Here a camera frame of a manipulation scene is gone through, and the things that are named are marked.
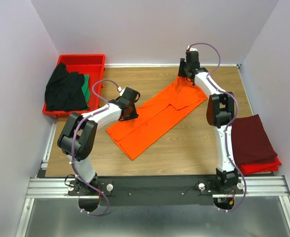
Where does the folded maroon t-shirt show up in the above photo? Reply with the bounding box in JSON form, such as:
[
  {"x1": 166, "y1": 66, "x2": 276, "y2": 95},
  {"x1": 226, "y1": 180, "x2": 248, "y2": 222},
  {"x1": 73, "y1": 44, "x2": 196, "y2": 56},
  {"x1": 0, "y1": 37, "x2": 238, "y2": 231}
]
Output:
[{"x1": 231, "y1": 115, "x2": 277, "y2": 165}]

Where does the aluminium frame rail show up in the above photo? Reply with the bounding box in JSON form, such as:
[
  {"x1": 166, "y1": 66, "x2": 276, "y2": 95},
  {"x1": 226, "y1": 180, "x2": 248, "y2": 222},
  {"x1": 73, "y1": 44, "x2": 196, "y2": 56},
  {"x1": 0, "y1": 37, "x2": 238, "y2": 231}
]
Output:
[{"x1": 15, "y1": 63, "x2": 290, "y2": 237}]

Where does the orange t-shirt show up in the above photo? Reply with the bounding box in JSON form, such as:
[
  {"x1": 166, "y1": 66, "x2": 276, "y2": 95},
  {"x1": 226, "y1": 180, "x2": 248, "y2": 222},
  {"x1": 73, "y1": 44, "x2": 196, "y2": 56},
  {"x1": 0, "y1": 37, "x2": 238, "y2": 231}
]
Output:
[{"x1": 107, "y1": 77, "x2": 207, "y2": 160}]

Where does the folded red t-shirt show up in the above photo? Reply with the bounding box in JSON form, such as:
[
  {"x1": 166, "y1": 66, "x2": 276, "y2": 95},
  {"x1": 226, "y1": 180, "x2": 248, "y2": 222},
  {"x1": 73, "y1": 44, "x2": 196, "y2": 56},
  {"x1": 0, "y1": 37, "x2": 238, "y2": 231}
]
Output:
[{"x1": 239, "y1": 157, "x2": 282, "y2": 175}]

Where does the red plastic bin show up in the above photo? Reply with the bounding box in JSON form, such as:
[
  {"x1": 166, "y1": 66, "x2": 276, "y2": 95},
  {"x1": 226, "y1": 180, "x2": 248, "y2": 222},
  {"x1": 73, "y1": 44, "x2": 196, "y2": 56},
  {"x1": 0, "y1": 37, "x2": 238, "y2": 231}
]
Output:
[{"x1": 42, "y1": 54, "x2": 105, "y2": 118}]

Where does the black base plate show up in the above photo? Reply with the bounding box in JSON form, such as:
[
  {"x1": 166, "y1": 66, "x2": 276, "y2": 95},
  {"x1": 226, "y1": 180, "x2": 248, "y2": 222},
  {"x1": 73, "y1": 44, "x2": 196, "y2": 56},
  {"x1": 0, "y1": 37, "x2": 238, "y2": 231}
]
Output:
[{"x1": 68, "y1": 175, "x2": 243, "y2": 207}]

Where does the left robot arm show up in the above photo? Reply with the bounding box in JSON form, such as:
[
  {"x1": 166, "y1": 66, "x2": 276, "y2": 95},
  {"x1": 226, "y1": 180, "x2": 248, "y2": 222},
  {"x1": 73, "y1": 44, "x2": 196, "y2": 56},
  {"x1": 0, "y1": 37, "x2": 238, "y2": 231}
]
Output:
[{"x1": 57, "y1": 87, "x2": 140, "y2": 195}]

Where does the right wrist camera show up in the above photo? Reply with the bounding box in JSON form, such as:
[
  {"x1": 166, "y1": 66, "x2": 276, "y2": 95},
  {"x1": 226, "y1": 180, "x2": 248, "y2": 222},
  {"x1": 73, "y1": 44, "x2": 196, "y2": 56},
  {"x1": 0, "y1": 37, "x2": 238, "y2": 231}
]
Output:
[{"x1": 186, "y1": 46, "x2": 198, "y2": 52}]

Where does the green t-shirt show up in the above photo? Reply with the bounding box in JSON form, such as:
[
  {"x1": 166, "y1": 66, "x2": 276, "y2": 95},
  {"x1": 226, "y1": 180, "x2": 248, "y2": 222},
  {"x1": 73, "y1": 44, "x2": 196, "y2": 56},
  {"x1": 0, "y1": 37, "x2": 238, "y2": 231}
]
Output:
[{"x1": 82, "y1": 75, "x2": 90, "y2": 104}]

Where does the black t-shirt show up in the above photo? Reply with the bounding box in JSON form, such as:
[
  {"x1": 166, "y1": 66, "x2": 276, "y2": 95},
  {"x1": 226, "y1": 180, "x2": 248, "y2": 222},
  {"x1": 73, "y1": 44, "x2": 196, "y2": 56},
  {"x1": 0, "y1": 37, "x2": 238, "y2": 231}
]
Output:
[{"x1": 44, "y1": 62, "x2": 88, "y2": 112}]

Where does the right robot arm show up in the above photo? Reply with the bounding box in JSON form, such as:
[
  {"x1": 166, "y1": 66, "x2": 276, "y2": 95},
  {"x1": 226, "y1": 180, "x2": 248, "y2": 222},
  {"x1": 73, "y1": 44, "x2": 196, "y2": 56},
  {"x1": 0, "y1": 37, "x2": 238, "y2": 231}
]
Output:
[{"x1": 178, "y1": 49, "x2": 239, "y2": 192}]

